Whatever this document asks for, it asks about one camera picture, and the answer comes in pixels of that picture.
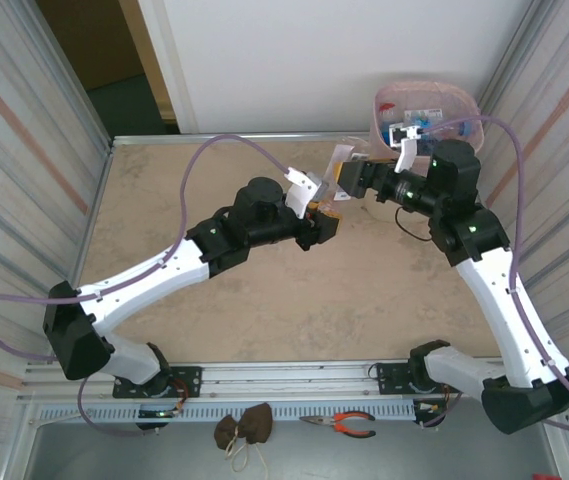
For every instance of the pink plastic waste bin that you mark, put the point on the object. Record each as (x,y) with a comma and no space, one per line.
(459,100)

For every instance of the red white label bottle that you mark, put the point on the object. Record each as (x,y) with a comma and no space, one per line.
(386,106)

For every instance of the white door frame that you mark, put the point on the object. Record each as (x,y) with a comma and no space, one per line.
(174,75)

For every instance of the clear bottle purple label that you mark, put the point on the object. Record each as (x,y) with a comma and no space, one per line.
(464,131)

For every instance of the pinkish clear bottle white cap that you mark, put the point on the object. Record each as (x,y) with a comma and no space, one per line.
(340,152)

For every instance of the large brown cloth pouch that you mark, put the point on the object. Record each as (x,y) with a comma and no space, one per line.
(256,422)

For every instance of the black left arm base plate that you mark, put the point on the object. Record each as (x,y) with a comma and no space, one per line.
(189,380)

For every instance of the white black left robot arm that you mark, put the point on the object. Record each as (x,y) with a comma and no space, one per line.
(154,280)

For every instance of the small brown cloth pouch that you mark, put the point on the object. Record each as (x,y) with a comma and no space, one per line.
(225,432)

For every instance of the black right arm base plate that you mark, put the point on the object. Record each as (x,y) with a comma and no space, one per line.
(389,377)

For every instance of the tan door edge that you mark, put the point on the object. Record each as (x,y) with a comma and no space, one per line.
(154,75)

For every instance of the grey metal shelf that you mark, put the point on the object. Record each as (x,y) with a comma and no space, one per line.
(414,455)

